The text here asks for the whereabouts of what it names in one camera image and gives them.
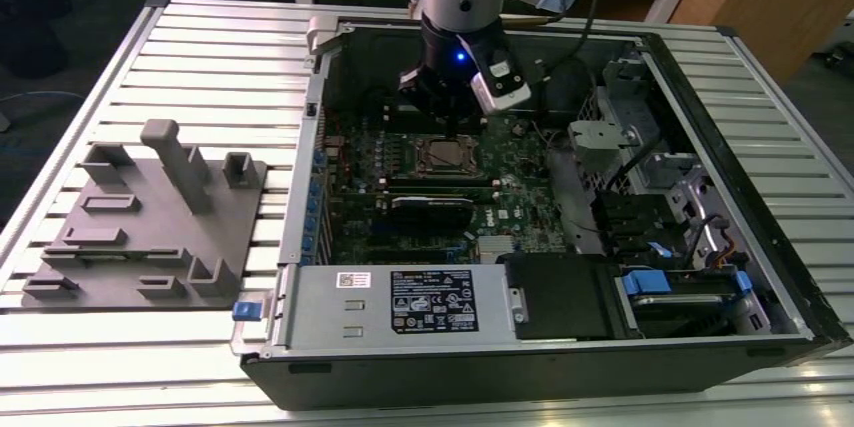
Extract small silver heatsink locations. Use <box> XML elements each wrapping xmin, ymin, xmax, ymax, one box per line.
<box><xmin>476</xmin><ymin>234</ymin><xmax>520</xmax><ymax>254</ymax></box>

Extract perforated metal drive cage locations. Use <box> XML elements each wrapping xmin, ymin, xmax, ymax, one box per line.
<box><xmin>571</xmin><ymin>57</ymin><xmax>669</xmax><ymax>194</ymax></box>

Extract black open PC case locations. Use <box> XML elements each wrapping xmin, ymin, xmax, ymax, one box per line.
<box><xmin>228</xmin><ymin>14</ymin><xmax>854</xmax><ymax>414</ymax></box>

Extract CPU socket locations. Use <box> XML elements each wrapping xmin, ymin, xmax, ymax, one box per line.
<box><xmin>413</xmin><ymin>132</ymin><xmax>486</xmax><ymax>178</ymax></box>

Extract metal socket cover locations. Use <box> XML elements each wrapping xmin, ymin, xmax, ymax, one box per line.
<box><xmin>417</xmin><ymin>135</ymin><xmax>484</xmax><ymax>176</ymax></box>

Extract coloured power wires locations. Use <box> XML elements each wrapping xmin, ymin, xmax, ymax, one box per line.
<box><xmin>703</xmin><ymin>240</ymin><xmax>743</xmax><ymax>269</ymax></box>

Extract long black round cable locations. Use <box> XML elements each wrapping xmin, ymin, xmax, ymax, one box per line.
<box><xmin>599</xmin><ymin>136</ymin><xmax>663</xmax><ymax>197</ymax></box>

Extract silver power supply unit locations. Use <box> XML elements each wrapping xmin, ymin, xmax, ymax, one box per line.
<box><xmin>282</xmin><ymin>262</ymin><xmax>520</xmax><ymax>351</ymax></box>

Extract black plastic shroud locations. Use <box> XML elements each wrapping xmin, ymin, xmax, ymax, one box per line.
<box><xmin>496</xmin><ymin>251</ymin><xmax>629</xmax><ymax>343</ymax></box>

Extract blue case latch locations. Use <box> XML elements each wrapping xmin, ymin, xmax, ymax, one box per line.
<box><xmin>232</xmin><ymin>299</ymin><xmax>262</xmax><ymax>323</ymax></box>

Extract thick black cable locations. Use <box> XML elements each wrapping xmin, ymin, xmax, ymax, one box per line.
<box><xmin>536</xmin><ymin>51</ymin><xmax>599</xmax><ymax>116</ymax></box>

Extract silver metal bracket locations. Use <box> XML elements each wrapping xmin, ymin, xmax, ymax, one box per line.
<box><xmin>565</xmin><ymin>119</ymin><xmax>636</xmax><ymax>154</ymax></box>

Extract black graphics card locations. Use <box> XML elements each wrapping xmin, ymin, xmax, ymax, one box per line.
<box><xmin>388</xmin><ymin>194</ymin><xmax>477</xmax><ymax>234</ymax></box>

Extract grey parts rack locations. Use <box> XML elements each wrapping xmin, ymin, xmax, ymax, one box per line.
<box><xmin>18</xmin><ymin>118</ymin><xmax>270</xmax><ymax>309</ymax></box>

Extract green motherboard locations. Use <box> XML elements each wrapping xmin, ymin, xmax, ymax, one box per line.
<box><xmin>317</xmin><ymin>99</ymin><xmax>592</xmax><ymax>266</ymax></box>

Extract black plastic disk bay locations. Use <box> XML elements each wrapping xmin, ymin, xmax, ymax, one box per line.
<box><xmin>589</xmin><ymin>191</ymin><xmax>689</xmax><ymax>259</ymax></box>

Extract silver CPU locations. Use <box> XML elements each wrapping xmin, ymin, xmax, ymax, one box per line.
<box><xmin>425</xmin><ymin>139</ymin><xmax>472</xmax><ymax>168</ymax></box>

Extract wire locking lever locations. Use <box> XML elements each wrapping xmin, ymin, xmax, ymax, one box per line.
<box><xmin>417</xmin><ymin>132</ymin><xmax>482</xmax><ymax>144</ymax></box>
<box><xmin>417</xmin><ymin>165</ymin><xmax>488</xmax><ymax>178</ymax></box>

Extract hard disk in blue carrier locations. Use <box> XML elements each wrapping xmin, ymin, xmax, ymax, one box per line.
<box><xmin>615</xmin><ymin>266</ymin><xmax>756</xmax><ymax>341</ymax></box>

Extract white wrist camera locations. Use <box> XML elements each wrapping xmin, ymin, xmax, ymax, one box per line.
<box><xmin>469</xmin><ymin>34</ymin><xmax>533</xmax><ymax>116</ymax></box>

